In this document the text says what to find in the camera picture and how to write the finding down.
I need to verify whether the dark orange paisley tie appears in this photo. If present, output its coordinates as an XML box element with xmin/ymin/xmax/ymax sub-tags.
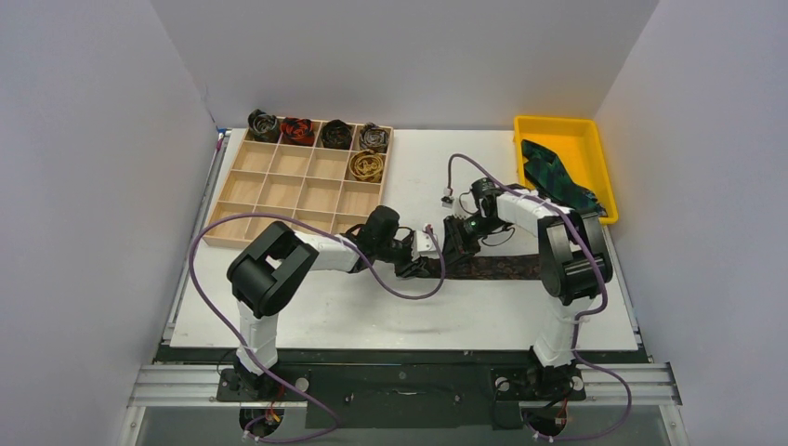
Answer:
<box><xmin>445</xmin><ymin>255</ymin><xmax>541</xmax><ymax>281</ymax></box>

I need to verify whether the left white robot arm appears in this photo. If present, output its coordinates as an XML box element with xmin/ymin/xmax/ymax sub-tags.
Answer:
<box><xmin>227</xmin><ymin>205</ymin><xmax>440</xmax><ymax>400</ymax></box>

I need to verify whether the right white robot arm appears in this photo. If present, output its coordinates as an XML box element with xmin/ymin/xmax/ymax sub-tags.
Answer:
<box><xmin>441</xmin><ymin>177</ymin><xmax>612</xmax><ymax>400</ymax></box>

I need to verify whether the grey brown rolled tie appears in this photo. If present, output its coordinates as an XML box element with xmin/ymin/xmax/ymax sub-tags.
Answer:
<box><xmin>359</xmin><ymin>123</ymin><xmax>389</xmax><ymax>153</ymax></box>

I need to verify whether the green striped tie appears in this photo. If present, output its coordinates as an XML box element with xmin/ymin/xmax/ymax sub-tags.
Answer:
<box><xmin>520</xmin><ymin>139</ymin><xmax>607</xmax><ymax>216</ymax></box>

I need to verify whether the black gold rolled tie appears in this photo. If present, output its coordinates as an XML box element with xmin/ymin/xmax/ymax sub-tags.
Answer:
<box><xmin>320</xmin><ymin>119</ymin><xmax>353</xmax><ymax>150</ymax></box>

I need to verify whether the red black rolled tie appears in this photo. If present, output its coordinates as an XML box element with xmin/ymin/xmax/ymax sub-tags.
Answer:
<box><xmin>280</xmin><ymin>117</ymin><xmax>315</xmax><ymax>146</ymax></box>

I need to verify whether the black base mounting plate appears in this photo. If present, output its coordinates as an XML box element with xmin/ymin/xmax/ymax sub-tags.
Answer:
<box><xmin>153</xmin><ymin>346</ymin><xmax>650</xmax><ymax>432</ymax></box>

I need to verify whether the yellow plastic bin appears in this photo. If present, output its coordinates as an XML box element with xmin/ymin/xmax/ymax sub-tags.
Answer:
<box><xmin>513</xmin><ymin>115</ymin><xmax>619</xmax><ymax>225</ymax></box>

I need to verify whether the dark grey rolled tie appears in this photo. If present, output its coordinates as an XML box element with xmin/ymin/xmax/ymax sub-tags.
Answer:
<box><xmin>247</xmin><ymin>109</ymin><xmax>281</xmax><ymax>143</ymax></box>

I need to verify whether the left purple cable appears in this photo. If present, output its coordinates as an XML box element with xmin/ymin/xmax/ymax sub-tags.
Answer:
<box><xmin>188</xmin><ymin>212</ymin><xmax>447</xmax><ymax>444</ymax></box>

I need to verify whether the purple cable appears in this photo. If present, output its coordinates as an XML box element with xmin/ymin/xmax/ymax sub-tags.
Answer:
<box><xmin>446</xmin><ymin>153</ymin><xmax>634</xmax><ymax>444</ymax></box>
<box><xmin>188</xmin><ymin>212</ymin><xmax>447</xmax><ymax>444</ymax></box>

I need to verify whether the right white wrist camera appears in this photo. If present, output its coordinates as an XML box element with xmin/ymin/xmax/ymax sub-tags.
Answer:
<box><xmin>440</xmin><ymin>189</ymin><xmax>455</xmax><ymax>208</ymax></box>

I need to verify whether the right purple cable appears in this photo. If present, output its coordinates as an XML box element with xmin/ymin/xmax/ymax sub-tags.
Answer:
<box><xmin>446</xmin><ymin>153</ymin><xmax>634</xmax><ymax>444</ymax></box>

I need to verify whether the aluminium frame rail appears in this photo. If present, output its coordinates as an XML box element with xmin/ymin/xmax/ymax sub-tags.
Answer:
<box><xmin>128</xmin><ymin>363</ymin><xmax>689</xmax><ymax>445</ymax></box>

